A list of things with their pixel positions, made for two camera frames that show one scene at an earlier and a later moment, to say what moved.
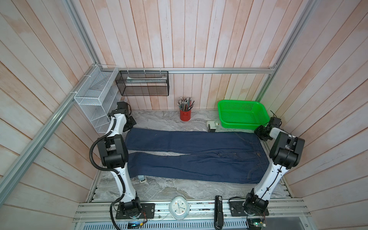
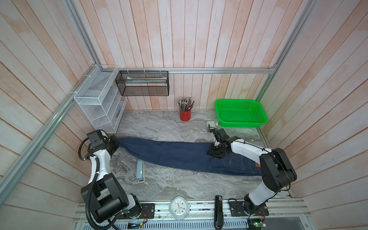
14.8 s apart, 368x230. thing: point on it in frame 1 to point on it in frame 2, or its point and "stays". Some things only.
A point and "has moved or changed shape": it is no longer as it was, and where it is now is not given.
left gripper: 132,122 to 113,138
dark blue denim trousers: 215,156 has moved or changed shape
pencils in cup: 186,104 stays
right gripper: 256,131 to 210,152
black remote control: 219,214 stays
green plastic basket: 242,114 stays
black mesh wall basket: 143,83 stays
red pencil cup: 185,116 stays
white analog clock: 179,207 stays
